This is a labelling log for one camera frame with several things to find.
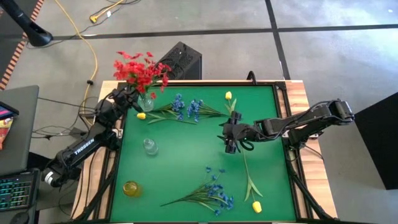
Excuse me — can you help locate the yellow glass vase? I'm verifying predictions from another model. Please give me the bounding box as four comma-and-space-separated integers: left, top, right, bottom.
123, 180, 144, 197

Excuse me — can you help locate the striped-edge black floor mat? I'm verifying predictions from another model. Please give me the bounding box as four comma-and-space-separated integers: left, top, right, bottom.
0, 0, 45, 91

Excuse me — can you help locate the black computer tower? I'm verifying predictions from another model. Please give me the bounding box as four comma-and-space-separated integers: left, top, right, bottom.
157, 41, 203, 81

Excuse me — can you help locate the colourful snack bag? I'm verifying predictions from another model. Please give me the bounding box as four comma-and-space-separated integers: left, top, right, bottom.
0, 117, 15, 150

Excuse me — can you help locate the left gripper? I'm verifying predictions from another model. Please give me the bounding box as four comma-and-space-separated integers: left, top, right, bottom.
110, 87, 143, 113

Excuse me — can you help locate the blue artificial flower bunch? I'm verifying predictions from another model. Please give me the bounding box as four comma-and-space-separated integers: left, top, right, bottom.
160, 166, 234, 217
187, 98, 233, 123
155, 93, 187, 121

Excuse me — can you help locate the yellow plug cable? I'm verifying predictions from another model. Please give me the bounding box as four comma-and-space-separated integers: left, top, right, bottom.
89, 0, 125, 24

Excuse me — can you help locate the yellow artificial tulip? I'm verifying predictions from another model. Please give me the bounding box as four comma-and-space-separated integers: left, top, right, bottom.
136, 111, 198, 125
242, 148, 264, 214
224, 91, 238, 116

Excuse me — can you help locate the grey cart top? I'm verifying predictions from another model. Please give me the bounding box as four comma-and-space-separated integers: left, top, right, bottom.
0, 85, 40, 177

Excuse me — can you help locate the green table mat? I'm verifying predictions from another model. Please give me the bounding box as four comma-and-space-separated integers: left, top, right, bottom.
109, 84, 298, 223

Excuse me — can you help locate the black stand pole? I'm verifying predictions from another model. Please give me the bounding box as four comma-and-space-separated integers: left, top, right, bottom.
0, 0, 53, 47

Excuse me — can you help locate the yellow floor cable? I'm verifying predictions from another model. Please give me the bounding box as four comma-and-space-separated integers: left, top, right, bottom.
55, 0, 99, 103

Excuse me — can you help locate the black cabinet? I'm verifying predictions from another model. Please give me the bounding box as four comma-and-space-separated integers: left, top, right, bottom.
355, 91, 398, 190

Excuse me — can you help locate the black backlit keyboard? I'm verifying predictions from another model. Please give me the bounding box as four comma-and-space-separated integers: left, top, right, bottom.
0, 168, 40, 214

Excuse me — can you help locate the black table frame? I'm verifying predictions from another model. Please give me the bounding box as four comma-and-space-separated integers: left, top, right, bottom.
70, 80, 338, 224

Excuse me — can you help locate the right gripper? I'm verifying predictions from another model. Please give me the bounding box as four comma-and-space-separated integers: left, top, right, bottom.
216, 111, 261, 155

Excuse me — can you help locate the pink-screen tablet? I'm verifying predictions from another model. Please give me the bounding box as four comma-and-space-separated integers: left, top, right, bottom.
0, 101, 19, 121

